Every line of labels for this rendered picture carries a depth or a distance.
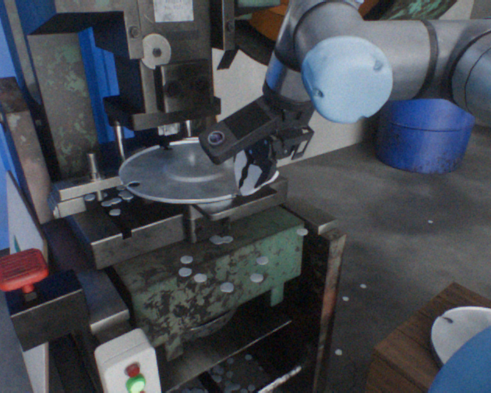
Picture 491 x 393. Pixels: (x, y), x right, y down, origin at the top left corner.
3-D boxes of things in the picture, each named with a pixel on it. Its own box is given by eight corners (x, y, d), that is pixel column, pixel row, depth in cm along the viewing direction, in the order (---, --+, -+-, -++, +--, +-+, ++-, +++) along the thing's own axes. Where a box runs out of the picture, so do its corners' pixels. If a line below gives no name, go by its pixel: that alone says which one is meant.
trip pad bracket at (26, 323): (105, 373, 67) (83, 281, 58) (43, 405, 62) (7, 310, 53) (95, 349, 71) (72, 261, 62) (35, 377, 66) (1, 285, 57)
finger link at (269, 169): (266, 192, 62) (285, 153, 56) (259, 196, 62) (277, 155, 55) (250, 172, 64) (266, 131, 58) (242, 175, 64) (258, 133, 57)
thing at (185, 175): (301, 175, 75) (301, 171, 74) (159, 222, 60) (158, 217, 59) (220, 134, 95) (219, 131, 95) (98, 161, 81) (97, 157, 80)
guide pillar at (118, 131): (131, 168, 89) (121, 105, 82) (121, 170, 88) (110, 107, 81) (127, 164, 90) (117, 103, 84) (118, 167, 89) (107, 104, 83)
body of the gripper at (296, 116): (302, 161, 63) (333, 98, 54) (259, 175, 58) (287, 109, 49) (273, 130, 66) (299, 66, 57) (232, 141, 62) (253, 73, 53)
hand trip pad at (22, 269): (61, 310, 57) (49, 268, 53) (14, 330, 54) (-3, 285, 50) (51, 284, 62) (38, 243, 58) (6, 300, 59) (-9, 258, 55)
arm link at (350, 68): (449, 54, 34) (405, -3, 41) (317, 57, 33) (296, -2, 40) (415, 128, 40) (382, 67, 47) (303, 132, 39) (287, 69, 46)
